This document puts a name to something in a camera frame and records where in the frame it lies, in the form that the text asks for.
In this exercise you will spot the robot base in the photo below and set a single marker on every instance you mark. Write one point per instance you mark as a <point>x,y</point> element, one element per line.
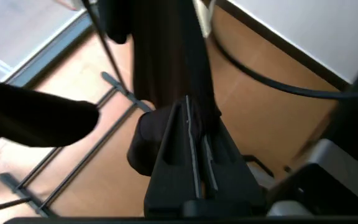
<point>337,174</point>

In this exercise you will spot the black garment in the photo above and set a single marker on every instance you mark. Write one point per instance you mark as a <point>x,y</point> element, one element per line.
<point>166,56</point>

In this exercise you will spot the black clothes rack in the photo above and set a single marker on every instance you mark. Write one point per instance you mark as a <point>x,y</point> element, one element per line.
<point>117,82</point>

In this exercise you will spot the window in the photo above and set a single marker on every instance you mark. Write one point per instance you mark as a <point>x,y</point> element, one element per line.
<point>26,37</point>

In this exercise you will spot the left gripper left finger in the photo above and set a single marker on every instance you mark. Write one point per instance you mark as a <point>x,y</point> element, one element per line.
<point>172,177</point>

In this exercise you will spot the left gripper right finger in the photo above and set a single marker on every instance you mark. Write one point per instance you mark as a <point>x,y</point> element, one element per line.
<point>238,183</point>

